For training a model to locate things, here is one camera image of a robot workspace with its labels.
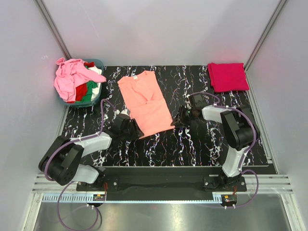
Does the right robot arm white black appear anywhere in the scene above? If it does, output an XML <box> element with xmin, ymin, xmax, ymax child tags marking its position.
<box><xmin>171</xmin><ymin>92</ymin><xmax>260</xmax><ymax>191</ymax></box>

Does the purple cable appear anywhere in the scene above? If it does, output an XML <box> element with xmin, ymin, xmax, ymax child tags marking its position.
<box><xmin>44</xmin><ymin>98</ymin><xmax>121</xmax><ymax>231</ymax></box>
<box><xmin>190</xmin><ymin>91</ymin><xmax>259</xmax><ymax>209</ymax></box>

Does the salmon orange t-shirt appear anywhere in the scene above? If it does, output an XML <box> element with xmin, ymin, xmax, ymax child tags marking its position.
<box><xmin>117</xmin><ymin>71</ymin><xmax>174</xmax><ymax>137</ymax></box>

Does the red garment in basket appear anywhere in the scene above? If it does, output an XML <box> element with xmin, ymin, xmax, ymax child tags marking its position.
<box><xmin>76</xmin><ymin>62</ymin><xmax>95</xmax><ymax>102</ymax></box>

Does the left corner aluminium post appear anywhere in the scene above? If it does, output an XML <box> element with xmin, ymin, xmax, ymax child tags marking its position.
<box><xmin>34</xmin><ymin>0</ymin><xmax>72</xmax><ymax>59</ymax></box>

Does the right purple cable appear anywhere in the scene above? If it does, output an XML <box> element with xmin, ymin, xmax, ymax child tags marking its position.
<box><xmin>190</xmin><ymin>91</ymin><xmax>259</xmax><ymax>209</ymax></box>

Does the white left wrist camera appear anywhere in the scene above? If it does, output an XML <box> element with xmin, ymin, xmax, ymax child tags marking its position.
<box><xmin>115</xmin><ymin>109</ymin><xmax>130</xmax><ymax>118</ymax></box>

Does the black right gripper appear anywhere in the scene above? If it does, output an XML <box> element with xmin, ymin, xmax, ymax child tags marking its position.
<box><xmin>170</xmin><ymin>105</ymin><xmax>195</xmax><ymax>128</ymax></box>

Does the corner aluminium post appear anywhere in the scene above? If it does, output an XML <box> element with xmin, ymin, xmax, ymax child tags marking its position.
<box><xmin>34</xmin><ymin>0</ymin><xmax>72</xmax><ymax>59</ymax></box>
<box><xmin>244</xmin><ymin>0</ymin><xmax>289</xmax><ymax>72</ymax></box>

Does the folded magenta t-shirt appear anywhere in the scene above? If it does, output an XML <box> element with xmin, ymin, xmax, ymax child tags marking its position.
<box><xmin>207</xmin><ymin>63</ymin><xmax>249</xmax><ymax>93</ymax></box>

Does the white garment in basket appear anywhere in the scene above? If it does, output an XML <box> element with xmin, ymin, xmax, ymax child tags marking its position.
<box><xmin>89</xmin><ymin>66</ymin><xmax>102</xmax><ymax>101</ymax></box>

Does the teal laundry basket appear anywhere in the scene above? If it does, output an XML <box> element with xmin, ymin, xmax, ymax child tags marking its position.
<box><xmin>59</xmin><ymin>59</ymin><xmax>104</xmax><ymax>108</ymax></box>

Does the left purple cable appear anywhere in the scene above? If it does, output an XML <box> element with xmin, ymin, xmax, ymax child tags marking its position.
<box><xmin>44</xmin><ymin>98</ymin><xmax>121</xmax><ymax>231</ymax></box>

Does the right corner aluminium post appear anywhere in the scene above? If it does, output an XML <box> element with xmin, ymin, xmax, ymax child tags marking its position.
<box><xmin>244</xmin><ymin>0</ymin><xmax>289</xmax><ymax>72</ymax></box>

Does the green garment in basket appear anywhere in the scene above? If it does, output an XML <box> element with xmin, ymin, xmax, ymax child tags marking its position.
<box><xmin>82</xmin><ymin>81</ymin><xmax>100</xmax><ymax>102</ymax></box>

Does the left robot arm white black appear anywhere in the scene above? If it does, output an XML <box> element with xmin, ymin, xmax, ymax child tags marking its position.
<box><xmin>38</xmin><ymin>113</ymin><xmax>144</xmax><ymax>191</ymax></box>

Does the aluminium frame rail front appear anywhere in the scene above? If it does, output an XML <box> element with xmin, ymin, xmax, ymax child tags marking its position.
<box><xmin>32</xmin><ymin>174</ymin><xmax>293</xmax><ymax>204</ymax></box>

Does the light pink t-shirt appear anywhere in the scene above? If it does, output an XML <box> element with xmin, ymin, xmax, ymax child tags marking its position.
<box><xmin>54</xmin><ymin>58</ymin><xmax>106</xmax><ymax>103</ymax></box>

